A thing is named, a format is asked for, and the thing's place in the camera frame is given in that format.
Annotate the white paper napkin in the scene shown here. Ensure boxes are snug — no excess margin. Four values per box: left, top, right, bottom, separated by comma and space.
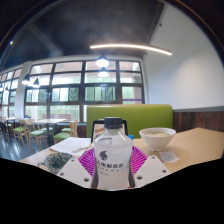
158, 150, 181, 164

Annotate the green speckled enamel mug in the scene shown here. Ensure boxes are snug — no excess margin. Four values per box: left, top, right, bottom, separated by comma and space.
41, 151, 74, 175

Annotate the white ceramic bowl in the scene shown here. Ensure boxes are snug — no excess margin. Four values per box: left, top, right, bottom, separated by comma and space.
138, 127, 177, 152

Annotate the group of green-seated wooden chairs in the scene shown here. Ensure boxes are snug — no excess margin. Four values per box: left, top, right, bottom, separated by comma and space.
11, 118, 79, 151

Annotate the large wooden dining table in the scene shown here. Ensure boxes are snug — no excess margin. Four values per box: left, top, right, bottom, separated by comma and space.
32, 118, 68, 148

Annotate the small wooden dining table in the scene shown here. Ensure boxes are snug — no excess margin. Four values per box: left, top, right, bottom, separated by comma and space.
0, 116, 18, 141

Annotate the group of black pendant lamps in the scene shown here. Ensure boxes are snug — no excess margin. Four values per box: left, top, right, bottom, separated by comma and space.
0, 54, 111, 89

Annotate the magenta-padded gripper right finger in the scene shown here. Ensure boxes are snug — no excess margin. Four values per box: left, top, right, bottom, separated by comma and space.
129, 145, 172, 188

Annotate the green upholstered bench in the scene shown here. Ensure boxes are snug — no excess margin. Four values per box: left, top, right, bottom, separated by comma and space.
86, 104, 174, 139

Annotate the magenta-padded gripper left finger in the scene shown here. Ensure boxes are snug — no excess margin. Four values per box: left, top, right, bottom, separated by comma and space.
56, 147, 98, 189

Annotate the curved linear ceiling light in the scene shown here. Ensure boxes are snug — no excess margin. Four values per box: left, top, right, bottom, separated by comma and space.
89, 43, 173, 57

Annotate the open white book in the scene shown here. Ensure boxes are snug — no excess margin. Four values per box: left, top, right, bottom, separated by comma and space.
49, 136, 93, 157

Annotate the clear plastic water bottle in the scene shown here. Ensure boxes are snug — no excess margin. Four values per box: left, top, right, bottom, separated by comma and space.
91, 116, 134, 192

